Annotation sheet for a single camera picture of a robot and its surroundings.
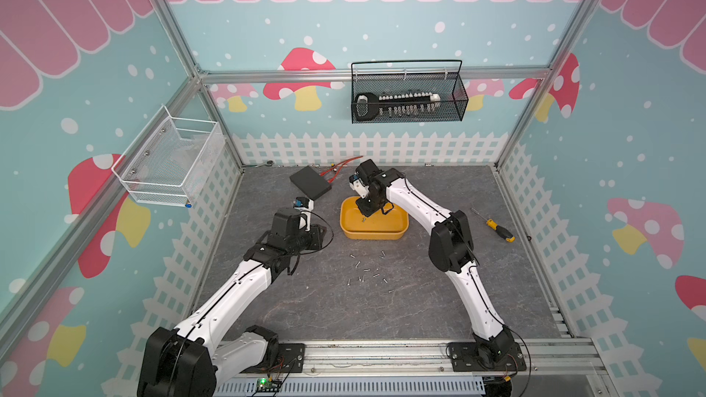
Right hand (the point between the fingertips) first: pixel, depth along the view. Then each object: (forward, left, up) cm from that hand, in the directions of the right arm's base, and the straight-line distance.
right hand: (366, 206), depth 99 cm
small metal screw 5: (-21, 0, -8) cm, 22 cm away
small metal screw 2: (-15, -6, -6) cm, 17 cm away
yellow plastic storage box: (-6, +4, -2) cm, 8 cm away
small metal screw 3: (-23, -3, -7) cm, 24 cm away
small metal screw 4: (-26, +6, -6) cm, 27 cm away
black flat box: (+18, +23, -6) cm, 30 cm away
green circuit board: (-52, +28, -9) cm, 60 cm away
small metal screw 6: (-24, -5, -7) cm, 26 cm away
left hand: (-16, +14, +8) cm, 22 cm away
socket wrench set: (+20, -1, +28) cm, 35 cm away
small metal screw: (-16, +5, -7) cm, 18 cm away
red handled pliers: (+25, +12, -5) cm, 28 cm away
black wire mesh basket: (+29, -7, +29) cm, 41 cm away
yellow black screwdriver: (-8, -49, -6) cm, 50 cm away
